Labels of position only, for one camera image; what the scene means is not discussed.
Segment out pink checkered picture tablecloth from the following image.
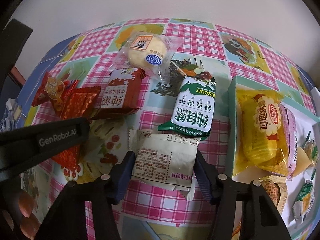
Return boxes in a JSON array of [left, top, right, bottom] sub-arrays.
[[17, 18, 316, 239]]

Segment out yellow bread bag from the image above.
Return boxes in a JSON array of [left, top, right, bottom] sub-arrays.
[[236, 89, 289, 176]]

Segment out round pastry in clear wrapper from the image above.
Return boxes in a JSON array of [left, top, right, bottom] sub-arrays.
[[113, 31, 183, 82]]

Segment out yellow snack packet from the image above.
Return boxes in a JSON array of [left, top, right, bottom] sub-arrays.
[[259, 175, 287, 214]]

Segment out small green yellow packet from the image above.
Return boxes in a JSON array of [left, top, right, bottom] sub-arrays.
[[302, 131, 319, 166]]

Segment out small red candy packet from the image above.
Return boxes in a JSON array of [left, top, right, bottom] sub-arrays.
[[31, 72, 79, 116]]

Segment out green white biscuit packet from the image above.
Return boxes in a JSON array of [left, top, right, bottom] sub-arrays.
[[158, 77, 216, 140]]

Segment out yellow jelly cup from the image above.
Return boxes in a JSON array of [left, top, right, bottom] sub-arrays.
[[291, 146, 312, 178]]

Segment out red patterned snack packet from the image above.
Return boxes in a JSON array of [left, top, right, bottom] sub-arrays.
[[52, 86, 101, 180]]

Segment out white tray with green rim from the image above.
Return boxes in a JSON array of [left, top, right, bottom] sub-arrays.
[[225, 75, 319, 239]]

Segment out pink snack packet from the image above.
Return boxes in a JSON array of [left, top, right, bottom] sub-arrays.
[[279, 104, 297, 180]]

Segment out cream snack packet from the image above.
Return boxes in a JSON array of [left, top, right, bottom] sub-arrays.
[[129, 129, 200, 200]]

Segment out red white biscuit packet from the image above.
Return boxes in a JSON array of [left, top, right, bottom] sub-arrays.
[[93, 68, 145, 120]]

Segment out white green snack packet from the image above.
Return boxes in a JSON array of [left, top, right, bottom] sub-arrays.
[[292, 180, 315, 226]]

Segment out left hand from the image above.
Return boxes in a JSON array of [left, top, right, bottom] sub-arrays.
[[1, 189, 40, 239]]

